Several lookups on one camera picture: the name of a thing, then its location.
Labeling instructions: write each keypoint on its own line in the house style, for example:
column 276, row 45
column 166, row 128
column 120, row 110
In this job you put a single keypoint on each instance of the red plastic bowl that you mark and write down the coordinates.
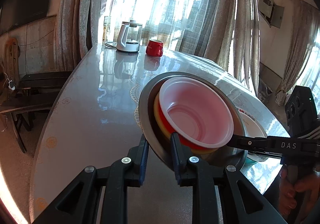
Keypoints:
column 195, row 114

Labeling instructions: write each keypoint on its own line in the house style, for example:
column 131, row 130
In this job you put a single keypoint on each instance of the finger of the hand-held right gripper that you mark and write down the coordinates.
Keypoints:
column 265, row 154
column 250, row 142

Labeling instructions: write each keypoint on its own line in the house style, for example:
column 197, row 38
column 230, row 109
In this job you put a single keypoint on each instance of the glass electric kettle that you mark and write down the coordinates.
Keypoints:
column 123, row 39

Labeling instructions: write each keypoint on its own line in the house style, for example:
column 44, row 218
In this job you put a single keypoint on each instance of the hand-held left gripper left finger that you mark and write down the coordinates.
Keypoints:
column 144, row 161

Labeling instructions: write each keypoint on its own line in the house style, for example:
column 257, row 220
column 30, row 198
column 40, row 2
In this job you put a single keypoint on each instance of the red mug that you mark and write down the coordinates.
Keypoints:
column 153, row 48

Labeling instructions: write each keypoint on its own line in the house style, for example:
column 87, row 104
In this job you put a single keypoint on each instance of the grey wall electrical box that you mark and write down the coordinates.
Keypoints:
column 275, row 14

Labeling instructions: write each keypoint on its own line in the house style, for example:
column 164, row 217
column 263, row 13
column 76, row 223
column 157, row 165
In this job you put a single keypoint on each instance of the white sheer curtain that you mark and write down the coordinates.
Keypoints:
column 200, row 26

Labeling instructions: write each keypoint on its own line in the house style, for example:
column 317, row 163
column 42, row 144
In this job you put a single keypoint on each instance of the person's right hand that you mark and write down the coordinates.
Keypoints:
column 307, row 181

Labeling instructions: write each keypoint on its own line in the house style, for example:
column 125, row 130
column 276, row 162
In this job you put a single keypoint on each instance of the teal plastic plate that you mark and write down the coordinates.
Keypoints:
column 251, row 160

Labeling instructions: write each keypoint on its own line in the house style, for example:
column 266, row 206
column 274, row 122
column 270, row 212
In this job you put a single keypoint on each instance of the dark wooden bench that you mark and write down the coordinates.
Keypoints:
column 25, row 104
column 45, row 79

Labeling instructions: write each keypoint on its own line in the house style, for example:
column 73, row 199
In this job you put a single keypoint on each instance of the stainless steel bowl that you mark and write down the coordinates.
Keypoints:
column 147, row 119

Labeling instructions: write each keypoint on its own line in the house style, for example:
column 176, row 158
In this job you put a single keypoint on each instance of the beige patterned curtain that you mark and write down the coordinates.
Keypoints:
column 300, row 39
column 240, row 26
column 82, row 14

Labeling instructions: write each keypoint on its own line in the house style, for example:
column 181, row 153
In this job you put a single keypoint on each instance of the yellow plastic bowl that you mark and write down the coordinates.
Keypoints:
column 158, row 116

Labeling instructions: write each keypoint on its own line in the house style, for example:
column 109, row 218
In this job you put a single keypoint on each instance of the wooden folding chair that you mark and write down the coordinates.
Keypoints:
column 11, row 51

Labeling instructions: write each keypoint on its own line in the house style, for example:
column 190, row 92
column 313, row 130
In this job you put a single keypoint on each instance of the large white patterned plate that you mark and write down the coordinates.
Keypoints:
column 243, row 114

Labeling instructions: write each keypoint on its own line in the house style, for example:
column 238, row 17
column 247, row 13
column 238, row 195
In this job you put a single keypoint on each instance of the barred window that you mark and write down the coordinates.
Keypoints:
column 150, row 1

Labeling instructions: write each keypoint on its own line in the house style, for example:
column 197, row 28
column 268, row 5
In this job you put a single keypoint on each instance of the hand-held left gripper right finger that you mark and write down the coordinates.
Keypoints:
column 176, row 159

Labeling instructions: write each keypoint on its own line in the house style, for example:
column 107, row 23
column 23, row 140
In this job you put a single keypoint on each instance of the white power strip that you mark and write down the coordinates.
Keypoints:
column 11, row 86

